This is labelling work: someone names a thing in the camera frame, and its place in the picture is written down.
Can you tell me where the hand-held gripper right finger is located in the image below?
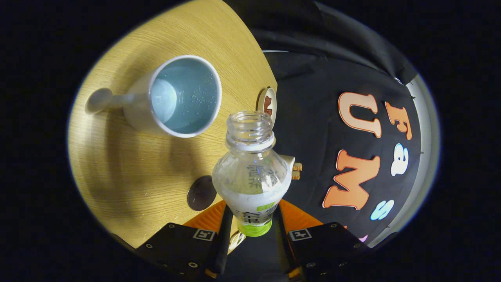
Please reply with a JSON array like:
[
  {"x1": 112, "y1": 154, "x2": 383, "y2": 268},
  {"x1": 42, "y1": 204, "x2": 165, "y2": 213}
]
[{"x1": 273, "y1": 199, "x2": 370, "y2": 280}]

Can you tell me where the white oval plate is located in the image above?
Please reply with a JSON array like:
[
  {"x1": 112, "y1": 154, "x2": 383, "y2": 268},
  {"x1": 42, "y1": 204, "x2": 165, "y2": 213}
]
[{"x1": 256, "y1": 87, "x2": 278, "y2": 126}]

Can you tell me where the clear plastic juice bottle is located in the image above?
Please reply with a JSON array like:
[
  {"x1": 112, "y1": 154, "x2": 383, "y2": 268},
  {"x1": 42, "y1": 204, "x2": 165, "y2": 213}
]
[{"x1": 212, "y1": 111, "x2": 293, "y2": 237}]

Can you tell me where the white cup with blue inside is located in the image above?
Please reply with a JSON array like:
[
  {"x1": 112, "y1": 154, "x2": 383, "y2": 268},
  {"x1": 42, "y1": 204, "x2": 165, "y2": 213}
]
[{"x1": 85, "y1": 55, "x2": 223, "y2": 138}]

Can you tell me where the wooden table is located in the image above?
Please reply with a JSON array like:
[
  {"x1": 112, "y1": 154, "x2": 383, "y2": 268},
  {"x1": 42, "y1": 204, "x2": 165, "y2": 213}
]
[{"x1": 67, "y1": 0, "x2": 278, "y2": 249}]

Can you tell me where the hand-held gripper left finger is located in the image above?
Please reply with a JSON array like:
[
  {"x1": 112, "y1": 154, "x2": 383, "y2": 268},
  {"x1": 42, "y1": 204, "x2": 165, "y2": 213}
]
[{"x1": 135, "y1": 200, "x2": 234, "y2": 280}]

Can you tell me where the white toaster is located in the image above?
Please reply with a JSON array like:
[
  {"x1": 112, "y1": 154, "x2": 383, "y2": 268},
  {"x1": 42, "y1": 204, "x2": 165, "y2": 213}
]
[{"x1": 280, "y1": 155, "x2": 296, "y2": 181}]

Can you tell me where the dark round coaster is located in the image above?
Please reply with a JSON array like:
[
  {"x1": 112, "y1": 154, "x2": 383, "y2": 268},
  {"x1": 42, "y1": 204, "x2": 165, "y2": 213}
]
[{"x1": 187, "y1": 175, "x2": 218, "y2": 212}]

